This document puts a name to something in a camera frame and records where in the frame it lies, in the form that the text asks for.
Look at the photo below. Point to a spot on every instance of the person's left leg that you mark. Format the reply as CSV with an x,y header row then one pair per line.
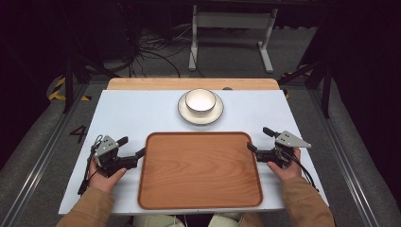
x,y
157,221

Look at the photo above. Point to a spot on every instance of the wooden tray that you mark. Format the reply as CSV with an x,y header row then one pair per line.
x,y
200,170

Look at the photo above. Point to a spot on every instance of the black tripod stand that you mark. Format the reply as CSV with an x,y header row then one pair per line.
x,y
68,82
326,88

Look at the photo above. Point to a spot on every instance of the white metal stand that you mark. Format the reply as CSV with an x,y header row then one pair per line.
x,y
235,20

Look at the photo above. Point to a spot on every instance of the person's right hand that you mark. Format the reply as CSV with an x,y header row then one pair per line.
x,y
288,171

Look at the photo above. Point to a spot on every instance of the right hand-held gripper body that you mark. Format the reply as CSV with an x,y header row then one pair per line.
x,y
288,139

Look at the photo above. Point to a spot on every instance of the aluminium floor rail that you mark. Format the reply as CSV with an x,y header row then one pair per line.
x,y
41,160
343,157

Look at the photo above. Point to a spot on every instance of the person's leg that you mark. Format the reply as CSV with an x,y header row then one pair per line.
x,y
157,221
223,220

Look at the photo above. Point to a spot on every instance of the white bowl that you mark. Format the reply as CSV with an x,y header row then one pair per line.
x,y
200,100

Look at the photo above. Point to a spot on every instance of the white plate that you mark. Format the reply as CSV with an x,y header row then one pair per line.
x,y
217,112

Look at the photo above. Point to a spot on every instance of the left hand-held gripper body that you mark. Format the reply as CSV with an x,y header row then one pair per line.
x,y
105,148

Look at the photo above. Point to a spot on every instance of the white table cover board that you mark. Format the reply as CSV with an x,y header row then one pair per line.
x,y
132,113

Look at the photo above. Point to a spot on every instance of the person's left hand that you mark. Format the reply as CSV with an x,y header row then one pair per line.
x,y
102,181

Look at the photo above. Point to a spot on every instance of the yellow black floor tape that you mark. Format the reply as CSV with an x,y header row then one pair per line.
x,y
56,93

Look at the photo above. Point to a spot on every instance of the person's right leg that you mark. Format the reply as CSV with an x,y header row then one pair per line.
x,y
223,220

